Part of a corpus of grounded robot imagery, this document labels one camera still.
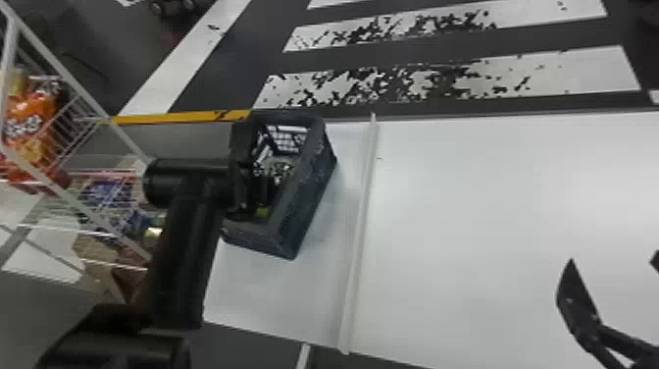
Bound orange snack packet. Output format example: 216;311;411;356
2;76;60;149

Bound red snack packet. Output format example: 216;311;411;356
0;150;74;196

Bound blue snack packet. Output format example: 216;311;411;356
78;176;139;211

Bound white wire rack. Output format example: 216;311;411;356
0;0;167;306

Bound blue basket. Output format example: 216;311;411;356
220;108;339;261

